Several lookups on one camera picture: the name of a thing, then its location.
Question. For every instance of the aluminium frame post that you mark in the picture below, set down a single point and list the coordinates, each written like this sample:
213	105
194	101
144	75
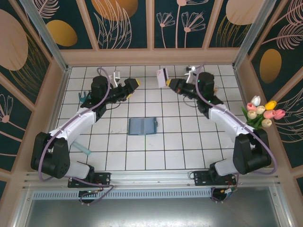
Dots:
44	30
256	30

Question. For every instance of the grey metal sheet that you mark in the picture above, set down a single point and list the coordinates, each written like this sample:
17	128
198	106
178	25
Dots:
151	212

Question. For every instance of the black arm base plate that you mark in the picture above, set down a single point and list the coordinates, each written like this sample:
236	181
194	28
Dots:
201	178
104	178

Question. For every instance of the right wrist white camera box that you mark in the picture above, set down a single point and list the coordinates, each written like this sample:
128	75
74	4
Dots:
191	75

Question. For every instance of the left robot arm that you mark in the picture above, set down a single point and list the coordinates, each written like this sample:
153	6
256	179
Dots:
71	125

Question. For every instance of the tulip bouquet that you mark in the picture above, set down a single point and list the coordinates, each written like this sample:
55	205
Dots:
260	113

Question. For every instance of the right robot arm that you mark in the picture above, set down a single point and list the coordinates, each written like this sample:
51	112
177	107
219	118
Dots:
251	153

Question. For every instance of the teal card holder wallet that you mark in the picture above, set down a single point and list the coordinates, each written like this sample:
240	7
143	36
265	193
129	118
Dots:
142	126

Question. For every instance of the aluminium rail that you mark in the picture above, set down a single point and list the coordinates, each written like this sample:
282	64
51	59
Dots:
151	177

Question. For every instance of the light teal tube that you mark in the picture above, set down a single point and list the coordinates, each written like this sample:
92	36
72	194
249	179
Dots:
81	148

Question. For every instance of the white card with red mark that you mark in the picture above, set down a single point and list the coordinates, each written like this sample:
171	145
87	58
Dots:
163	79

